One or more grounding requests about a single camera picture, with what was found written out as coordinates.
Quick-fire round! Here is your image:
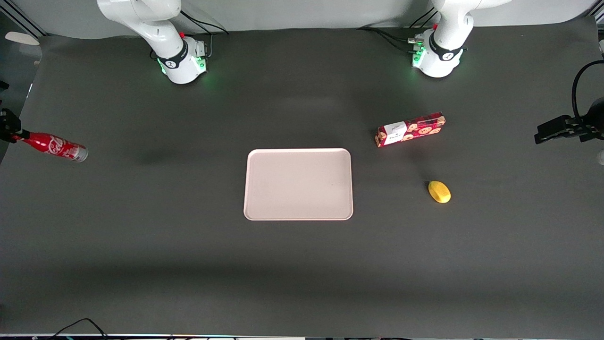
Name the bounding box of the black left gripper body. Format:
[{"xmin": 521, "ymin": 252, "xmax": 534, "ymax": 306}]
[{"xmin": 572, "ymin": 97, "xmax": 604, "ymax": 143}]

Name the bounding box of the black right arm base cable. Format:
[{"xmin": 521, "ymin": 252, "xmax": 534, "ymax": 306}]
[{"xmin": 178, "ymin": 9, "xmax": 230, "ymax": 59}]

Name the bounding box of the black arm base cable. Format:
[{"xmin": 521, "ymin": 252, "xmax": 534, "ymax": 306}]
[
  {"xmin": 358, "ymin": 7, "xmax": 442, "ymax": 53},
  {"xmin": 178, "ymin": 9, "xmax": 230, "ymax": 59}
]

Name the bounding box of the black left arm base cable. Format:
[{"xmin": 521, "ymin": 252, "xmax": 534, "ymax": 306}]
[{"xmin": 358, "ymin": 7, "xmax": 442, "ymax": 53}]

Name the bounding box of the yellow lemon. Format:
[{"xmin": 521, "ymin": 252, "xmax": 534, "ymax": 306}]
[{"xmin": 428, "ymin": 180, "xmax": 452, "ymax": 204}]

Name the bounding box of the red cookie box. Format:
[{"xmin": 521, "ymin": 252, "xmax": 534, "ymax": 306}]
[{"xmin": 375, "ymin": 111, "xmax": 447, "ymax": 148}]

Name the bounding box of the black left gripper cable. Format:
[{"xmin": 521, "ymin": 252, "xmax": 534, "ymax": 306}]
[{"xmin": 571, "ymin": 60, "xmax": 604, "ymax": 124}]

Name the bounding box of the white oval disc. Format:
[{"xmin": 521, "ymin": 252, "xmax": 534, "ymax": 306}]
[{"xmin": 5, "ymin": 31, "xmax": 41, "ymax": 47}]

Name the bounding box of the red coke bottle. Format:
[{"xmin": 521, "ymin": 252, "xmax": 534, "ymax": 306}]
[{"xmin": 11, "ymin": 131, "xmax": 89, "ymax": 163}]

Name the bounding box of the black cable at table edge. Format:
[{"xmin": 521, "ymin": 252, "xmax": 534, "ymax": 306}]
[{"xmin": 47, "ymin": 318, "xmax": 110, "ymax": 340}]

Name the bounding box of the pale pink rectangular tray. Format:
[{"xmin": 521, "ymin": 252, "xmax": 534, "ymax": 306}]
[{"xmin": 243, "ymin": 148, "xmax": 354, "ymax": 221}]

